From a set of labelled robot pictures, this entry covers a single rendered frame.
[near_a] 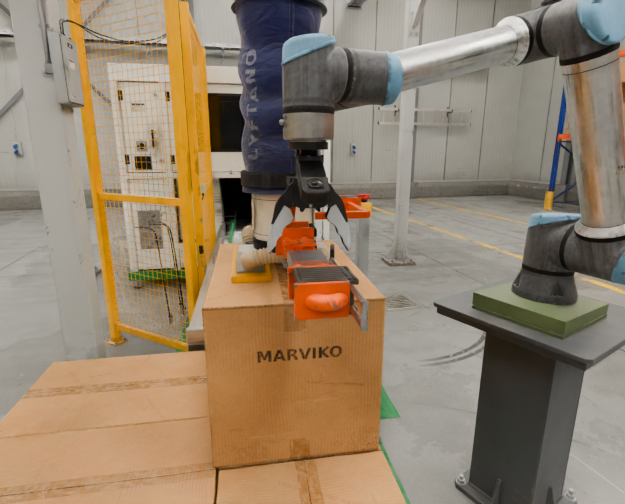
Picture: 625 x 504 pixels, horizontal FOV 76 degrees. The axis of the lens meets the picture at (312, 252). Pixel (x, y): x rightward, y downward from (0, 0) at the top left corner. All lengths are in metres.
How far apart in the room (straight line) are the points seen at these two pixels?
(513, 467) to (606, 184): 0.99
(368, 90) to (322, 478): 0.82
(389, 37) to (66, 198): 10.05
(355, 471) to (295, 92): 0.82
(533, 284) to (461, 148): 11.00
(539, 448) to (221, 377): 1.08
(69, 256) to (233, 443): 1.60
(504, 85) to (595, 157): 11.99
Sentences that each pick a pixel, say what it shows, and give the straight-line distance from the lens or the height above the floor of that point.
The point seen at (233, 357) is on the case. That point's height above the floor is 0.83.
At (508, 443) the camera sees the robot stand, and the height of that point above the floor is 0.28.
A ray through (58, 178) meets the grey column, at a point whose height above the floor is 1.13.
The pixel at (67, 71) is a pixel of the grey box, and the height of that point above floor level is 1.61.
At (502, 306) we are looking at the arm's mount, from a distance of 1.40.
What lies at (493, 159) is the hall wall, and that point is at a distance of 13.00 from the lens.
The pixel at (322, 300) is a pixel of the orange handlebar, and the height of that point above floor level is 1.08.
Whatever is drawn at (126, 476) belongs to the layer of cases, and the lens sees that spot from 1.13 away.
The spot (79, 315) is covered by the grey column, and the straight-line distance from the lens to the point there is 2.48.
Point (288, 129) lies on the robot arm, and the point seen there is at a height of 1.30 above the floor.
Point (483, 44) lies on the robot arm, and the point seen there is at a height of 1.50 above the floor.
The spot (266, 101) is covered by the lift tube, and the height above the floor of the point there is 1.38.
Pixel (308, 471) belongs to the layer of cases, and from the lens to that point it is 1.06.
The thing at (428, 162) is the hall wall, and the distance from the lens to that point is 11.83.
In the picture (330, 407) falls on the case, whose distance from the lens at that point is 1.01.
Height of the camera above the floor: 1.26
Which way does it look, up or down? 14 degrees down
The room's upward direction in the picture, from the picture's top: straight up
